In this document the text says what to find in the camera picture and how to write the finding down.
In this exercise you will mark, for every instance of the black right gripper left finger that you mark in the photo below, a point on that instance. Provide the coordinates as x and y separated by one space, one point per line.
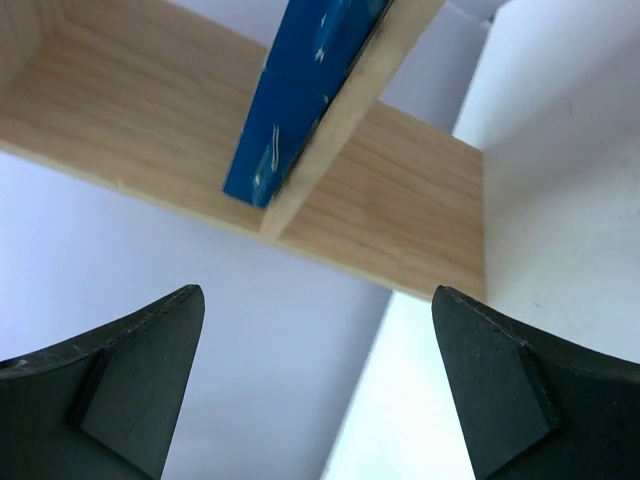
103 404

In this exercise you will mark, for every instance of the wooden two-tier shelf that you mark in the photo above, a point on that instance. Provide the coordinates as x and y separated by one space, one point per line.
149 98

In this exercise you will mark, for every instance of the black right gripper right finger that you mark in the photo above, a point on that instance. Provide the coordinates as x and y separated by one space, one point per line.
532 405

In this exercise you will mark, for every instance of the grey Harry's razor box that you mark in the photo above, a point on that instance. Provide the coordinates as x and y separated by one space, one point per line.
279 121
318 41

